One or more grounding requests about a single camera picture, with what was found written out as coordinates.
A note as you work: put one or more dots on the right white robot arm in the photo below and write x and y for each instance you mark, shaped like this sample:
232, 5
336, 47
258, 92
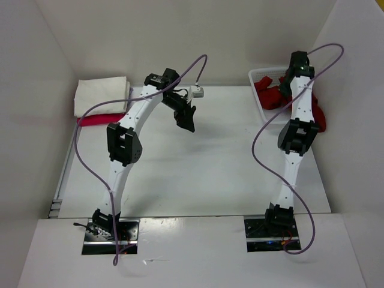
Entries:
294, 139

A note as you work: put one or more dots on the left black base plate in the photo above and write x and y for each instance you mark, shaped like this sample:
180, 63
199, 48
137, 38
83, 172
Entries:
95, 243

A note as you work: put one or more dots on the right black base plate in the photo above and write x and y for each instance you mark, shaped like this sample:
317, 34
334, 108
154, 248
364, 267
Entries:
260, 239

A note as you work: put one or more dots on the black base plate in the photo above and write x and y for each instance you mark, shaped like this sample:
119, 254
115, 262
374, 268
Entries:
260, 239
95, 243

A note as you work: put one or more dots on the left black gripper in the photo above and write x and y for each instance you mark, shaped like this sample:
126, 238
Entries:
183, 116

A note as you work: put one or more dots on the white plastic laundry basket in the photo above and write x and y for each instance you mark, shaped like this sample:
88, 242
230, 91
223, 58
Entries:
256, 75

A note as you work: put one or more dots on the dark red t shirt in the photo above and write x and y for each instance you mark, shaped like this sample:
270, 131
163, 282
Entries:
271, 98

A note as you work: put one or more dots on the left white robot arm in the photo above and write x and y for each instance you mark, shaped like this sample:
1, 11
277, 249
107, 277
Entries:
125, 149

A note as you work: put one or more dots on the cream white t shirt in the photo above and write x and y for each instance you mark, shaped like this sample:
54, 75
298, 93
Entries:
92, 92

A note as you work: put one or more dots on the pink t shirt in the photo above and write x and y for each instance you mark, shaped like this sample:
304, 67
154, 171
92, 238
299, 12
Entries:
100, 119

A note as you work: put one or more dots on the lavender t shirt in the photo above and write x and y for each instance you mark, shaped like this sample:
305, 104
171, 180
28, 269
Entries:
130, 92

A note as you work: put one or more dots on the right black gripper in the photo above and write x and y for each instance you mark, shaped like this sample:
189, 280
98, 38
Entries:
285, 90

